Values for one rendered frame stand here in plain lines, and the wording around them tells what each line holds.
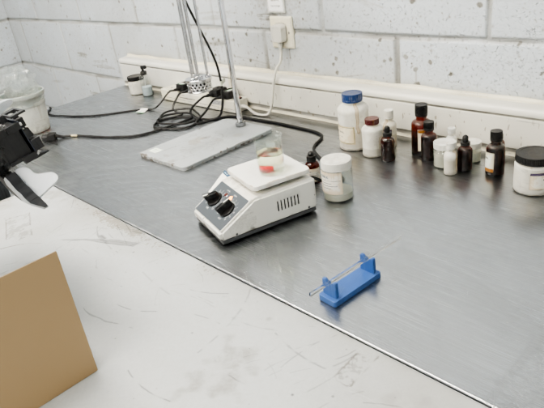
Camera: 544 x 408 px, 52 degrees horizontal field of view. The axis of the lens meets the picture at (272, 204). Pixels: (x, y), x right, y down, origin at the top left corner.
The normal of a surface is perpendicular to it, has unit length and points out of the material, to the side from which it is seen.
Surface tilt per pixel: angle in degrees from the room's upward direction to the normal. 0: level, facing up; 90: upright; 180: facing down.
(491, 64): 90
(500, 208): 0
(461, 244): 0
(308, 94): 90
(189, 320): 0
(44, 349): 90
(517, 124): 90
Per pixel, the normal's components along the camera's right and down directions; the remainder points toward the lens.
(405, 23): -0.71, 0.39
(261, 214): 0.48, 0.33
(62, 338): 0.69, 0.24
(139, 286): -0.13, -0.89
